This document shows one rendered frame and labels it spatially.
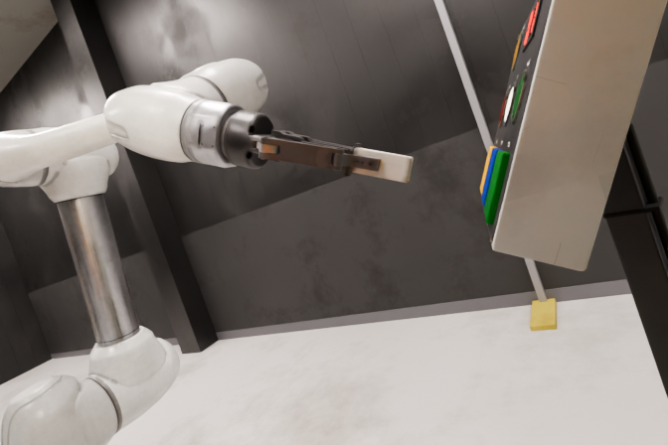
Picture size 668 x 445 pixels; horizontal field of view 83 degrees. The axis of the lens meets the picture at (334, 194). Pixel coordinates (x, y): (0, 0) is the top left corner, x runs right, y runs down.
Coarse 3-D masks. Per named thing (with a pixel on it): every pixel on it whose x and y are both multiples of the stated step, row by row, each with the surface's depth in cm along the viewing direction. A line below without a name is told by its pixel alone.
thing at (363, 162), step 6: (336, 156) 43; (342, 156) 44; (348, 156) 44; (354, 156) 45; (360, 156) 44; (366, 156) 45; (336, 162) 44; (342, 162) 44; (348, 162) 45; (354, 162) 45; (360, 162) 44; (366, 162) 44; (372, 162) 44; (378, 162) 44; (360, 168) 44; (366, 168) 44; (372, 168) 44; (378, 168) 45
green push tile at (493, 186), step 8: (504, 152) 38; (496, 160) 42; (504, 160) 37; (496, 168) 40; (504, 168) 38; (496, 176) 38; (504, 176) 38; (496, 184) 38; (488, 192) 44; (496, 192) 38; (488, 200) 41; (496, 200) 38; (488, 208) 39; (496, 208) 38; (488, 216) 39
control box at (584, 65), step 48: (576, 0) 31; (624, 0) 30; (528, 48) 42; (576, 48) 31; (624, 48) 30; (528, 96) 34; (576, 96) 32; (624, 96) 31; (528, 144) 34; (576, 144) 32; (528, 192) 34; (576, 192) 33; (528, 240) 35; (576, 240) 33
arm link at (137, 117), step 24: (120, 96) 53; (144, 96) 51; (168, 96) 51; (192, 96) 52; (216, 96) 57; (120, 120) 52; (144, 120) 50; (168, 120) 50; (144, 144) 52; (168, 144) 51
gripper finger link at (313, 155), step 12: (276, 144) 44; (288, 144) 44; (300, 144) 44; (312, 144) 44; (264, 156) 44; (276, 156) 44; (288, 156) 44; (300, 156) 44; (312, 156) 44; (324, 156) 44; (336, 168) 44
